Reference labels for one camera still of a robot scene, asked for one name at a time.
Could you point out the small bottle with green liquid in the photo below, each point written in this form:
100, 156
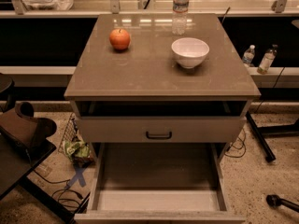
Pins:
267, 59

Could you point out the white bowl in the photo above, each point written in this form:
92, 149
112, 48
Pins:
189, 52

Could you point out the black caster leg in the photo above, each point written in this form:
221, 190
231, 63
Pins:
275, 201

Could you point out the small water bottle white label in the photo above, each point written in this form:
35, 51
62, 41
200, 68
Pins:
248, 56

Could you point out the clear water bottle on cabinet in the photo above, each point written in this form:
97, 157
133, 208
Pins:
179, 19

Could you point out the red apple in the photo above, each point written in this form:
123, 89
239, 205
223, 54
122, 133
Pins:
119, 39

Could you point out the green snack bag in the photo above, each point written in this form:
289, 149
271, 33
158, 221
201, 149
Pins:
77, 151

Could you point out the blue tape cross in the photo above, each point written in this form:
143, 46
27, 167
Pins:
78, 177

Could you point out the wire basket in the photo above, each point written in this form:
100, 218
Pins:
70, 131

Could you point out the black chair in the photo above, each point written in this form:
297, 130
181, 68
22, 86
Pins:
17, 162

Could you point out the black drawer handle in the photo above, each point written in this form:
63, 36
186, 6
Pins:
159, 136

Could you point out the black stand leg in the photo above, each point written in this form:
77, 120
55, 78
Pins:
262, 132

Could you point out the grey middle drawer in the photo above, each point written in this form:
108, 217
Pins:
184, 129

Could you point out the grey drawer cabinet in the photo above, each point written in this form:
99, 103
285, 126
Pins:
144, 80

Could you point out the grey open bottom drawer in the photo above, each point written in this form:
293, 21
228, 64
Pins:
158, 183

